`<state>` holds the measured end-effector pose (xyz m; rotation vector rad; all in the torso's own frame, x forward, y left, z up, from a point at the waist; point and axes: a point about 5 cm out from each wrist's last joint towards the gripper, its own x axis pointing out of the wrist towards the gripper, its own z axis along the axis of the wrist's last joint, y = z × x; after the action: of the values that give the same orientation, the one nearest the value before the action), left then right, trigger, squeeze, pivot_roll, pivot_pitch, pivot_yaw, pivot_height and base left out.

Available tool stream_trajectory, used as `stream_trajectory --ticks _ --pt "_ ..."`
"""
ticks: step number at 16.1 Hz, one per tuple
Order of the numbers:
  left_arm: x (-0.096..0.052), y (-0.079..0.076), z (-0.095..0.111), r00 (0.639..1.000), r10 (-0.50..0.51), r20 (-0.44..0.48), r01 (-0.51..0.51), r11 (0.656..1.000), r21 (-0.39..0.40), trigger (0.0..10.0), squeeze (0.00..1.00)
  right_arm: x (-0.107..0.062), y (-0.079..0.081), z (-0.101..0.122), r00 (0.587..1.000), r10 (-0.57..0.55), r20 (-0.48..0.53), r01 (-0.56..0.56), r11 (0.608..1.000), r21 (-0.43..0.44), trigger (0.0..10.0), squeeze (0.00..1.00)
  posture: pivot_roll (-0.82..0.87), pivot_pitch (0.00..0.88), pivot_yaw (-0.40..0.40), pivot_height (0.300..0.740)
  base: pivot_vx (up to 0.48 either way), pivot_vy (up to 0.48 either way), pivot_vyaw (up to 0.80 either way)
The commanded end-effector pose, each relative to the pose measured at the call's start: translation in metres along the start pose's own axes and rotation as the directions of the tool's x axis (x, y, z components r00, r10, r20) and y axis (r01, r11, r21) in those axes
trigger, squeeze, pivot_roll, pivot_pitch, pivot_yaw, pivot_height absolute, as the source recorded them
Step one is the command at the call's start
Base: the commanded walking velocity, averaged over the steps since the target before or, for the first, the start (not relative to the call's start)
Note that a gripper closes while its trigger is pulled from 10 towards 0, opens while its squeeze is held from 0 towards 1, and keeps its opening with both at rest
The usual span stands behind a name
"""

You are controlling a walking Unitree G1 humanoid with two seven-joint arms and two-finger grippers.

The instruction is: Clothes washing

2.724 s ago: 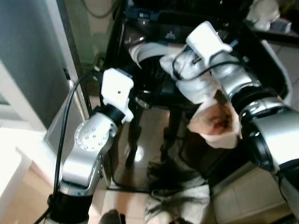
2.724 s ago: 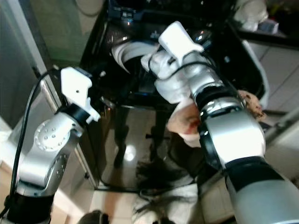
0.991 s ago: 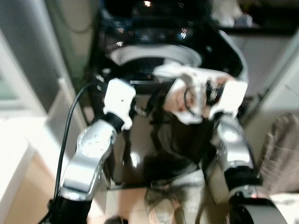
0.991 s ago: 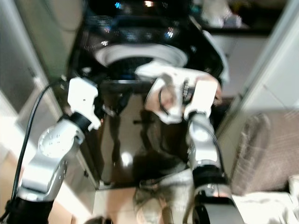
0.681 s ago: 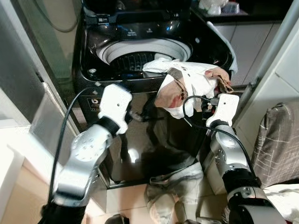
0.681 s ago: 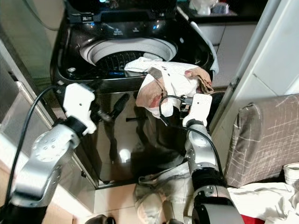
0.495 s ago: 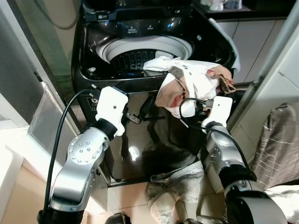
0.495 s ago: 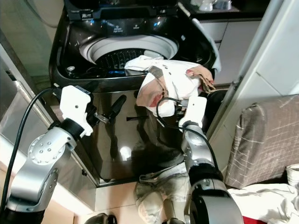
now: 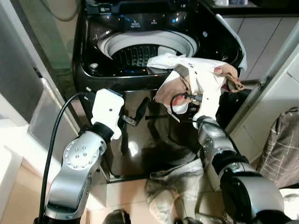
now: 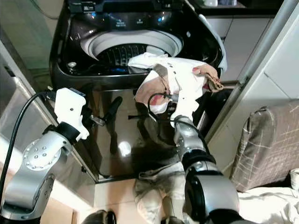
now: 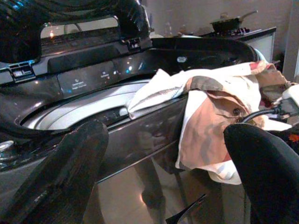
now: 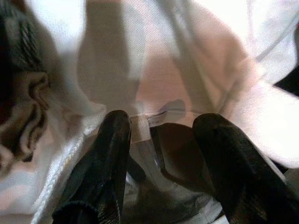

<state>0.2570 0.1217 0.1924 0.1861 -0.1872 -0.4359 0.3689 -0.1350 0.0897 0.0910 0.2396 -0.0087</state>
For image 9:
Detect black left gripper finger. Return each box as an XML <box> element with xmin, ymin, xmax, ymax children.
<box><xmin>135</xmin><ymin>97</ymin><xmax>151</xmax><ymax>124</ymax></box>

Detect beige pink garment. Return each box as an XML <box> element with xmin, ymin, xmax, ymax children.
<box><xmin>154</xmin><ymin>63</ymin><xmax>244</xmax><ymax>115</ymax></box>

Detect white garment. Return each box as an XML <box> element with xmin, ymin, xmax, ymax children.
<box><xmin>147</xmin><ymin>53</ymin><xmax>230</xmax><ymax>123</ymax></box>

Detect black top-load washing machine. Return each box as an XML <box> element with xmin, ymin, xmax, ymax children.
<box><xmin>72</xmin><ymin>0</ymin><xmax>249</xmax><ymax>183</ymax></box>

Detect crumpled grey white clothes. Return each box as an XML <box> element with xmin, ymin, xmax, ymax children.
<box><xmin>144</xmin><ymin>158</ymin><xmax>207</xmax><ymax>224</ymax></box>

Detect white-rimmed washer drum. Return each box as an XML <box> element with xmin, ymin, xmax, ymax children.
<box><xmin>97</xmin><ymin>30</ymin><xmax>199</xmax><ymax>71</ymax></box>

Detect dark robot foot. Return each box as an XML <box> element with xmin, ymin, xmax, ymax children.
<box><xmin>102</xmin><ymin>209</ymin><xmax>132</xmax><ymax>224</ymax></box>

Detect brown plaid cushion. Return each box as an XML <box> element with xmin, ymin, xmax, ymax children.
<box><xmin>256</xmin><ymin>107</ymin><xmax>299</xmax><ymax>189</ymax></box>

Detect white washer lid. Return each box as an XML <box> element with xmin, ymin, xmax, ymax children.
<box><xmin>215</xmin><ymin>13</ymin><xmax>249</xmax><ymax>72</ymax></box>

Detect white door panel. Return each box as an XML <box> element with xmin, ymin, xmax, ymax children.
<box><xmin>225</xmin><ymin>21</ymin><xmax>299</xmax><ymax>157</ymax></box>

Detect white bedding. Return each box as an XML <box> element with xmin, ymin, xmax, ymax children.
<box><xmin>279</xmin><ymin>188</ymin><xmax>299</xmax><ymax>221</ymax></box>

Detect white cabinet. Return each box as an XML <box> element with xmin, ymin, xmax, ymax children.
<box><xmin>220</xmin><ymin>13</ymin><xmax>299</xmax><ymax>82</ymax></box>

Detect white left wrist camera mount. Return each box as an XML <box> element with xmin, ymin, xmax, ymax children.
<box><xmin>91</xmin><ymin>89</ymin><xmax>125</xmax><ymax>141</ymax></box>

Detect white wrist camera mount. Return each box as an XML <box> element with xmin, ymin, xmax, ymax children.
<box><xmin>192</xmin><ymin>91</ymin><xmax>221</xmax><ymax>123</ymax></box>
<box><xmin>91</xmin><ymin>89</ymin><xmax>125</xmax><ymax>141</ymax></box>

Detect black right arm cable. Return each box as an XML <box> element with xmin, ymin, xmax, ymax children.
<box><xmin>170</xmin><ymin>92</ymin><xmax>204</xmax><ymax>125</ymax></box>

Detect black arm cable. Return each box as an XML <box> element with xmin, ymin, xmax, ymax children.
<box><xmin>170</xmin><ymin>92</ymin><xmax>204</xmax><ymax>125</ymax></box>
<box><xmin>39</xmin><ymin>91</ymin><xmax>96</xmax><ymax>221</ymax></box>

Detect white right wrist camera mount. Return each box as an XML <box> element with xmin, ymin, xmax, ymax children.
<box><xmin>192</xmin><ymin>91</ymin><xmax>221</xmax><ymax>123</ymax></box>

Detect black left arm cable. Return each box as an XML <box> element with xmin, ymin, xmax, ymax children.
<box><xmin>39</xmin><ymin>91</ymin><xmax>96</xmax><ymax>221</ymax></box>

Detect grey sliding door frame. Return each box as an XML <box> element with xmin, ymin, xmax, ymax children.
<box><xmin>0</xmin><ymin>0</ymin><xmax>80</xmax><ymax>140</ymax></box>

